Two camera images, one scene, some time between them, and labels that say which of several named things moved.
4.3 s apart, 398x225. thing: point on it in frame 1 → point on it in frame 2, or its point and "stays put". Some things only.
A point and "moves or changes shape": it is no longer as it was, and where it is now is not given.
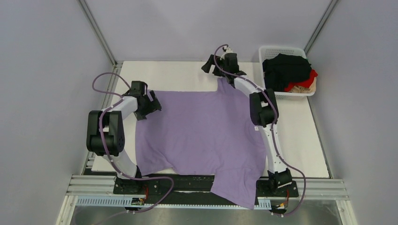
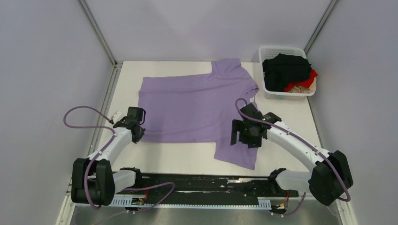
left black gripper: x=153 y=106 → x=137 y=138
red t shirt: x=305 y=83 stays put
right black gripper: x=207 y=67 → x=238 y=125
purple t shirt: x=205 y=133 moves or changes shape
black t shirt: x=282 y=70 stays put
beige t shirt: x=300 y=89 stays put
